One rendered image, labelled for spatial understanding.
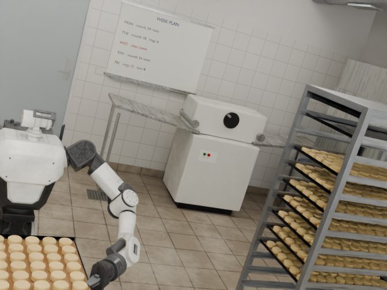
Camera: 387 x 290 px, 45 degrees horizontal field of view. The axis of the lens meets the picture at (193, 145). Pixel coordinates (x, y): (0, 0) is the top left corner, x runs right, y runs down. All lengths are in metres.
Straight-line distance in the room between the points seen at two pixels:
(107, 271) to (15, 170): 0.55
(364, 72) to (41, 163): 3.83
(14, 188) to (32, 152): 0.16
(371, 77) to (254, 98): 1.66
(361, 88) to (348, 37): 1.60
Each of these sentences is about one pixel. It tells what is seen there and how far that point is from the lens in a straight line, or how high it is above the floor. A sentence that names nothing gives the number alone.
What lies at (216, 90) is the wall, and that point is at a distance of 5.87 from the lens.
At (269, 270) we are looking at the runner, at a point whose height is 0.78.
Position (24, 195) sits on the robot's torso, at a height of 1.11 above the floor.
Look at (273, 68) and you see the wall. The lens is 6.11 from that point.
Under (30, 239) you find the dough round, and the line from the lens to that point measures 1.88.
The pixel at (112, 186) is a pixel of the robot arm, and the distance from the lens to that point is 2.03.
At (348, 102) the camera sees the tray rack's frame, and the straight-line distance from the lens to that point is 2.16.
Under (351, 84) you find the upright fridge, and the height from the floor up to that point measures 1.80.
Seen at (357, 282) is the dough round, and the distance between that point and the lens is 2.57.
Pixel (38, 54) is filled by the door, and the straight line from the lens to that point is 5.49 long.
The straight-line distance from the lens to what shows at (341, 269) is 2.40.
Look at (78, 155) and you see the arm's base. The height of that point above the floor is 1.30.
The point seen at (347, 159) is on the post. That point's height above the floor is 1.59.
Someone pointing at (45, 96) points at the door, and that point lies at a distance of 5.58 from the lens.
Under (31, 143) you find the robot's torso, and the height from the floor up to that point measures 1.33.
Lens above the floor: 1.94
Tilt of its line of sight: 14 degrees down
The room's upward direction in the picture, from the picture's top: 16 degrees clockwise
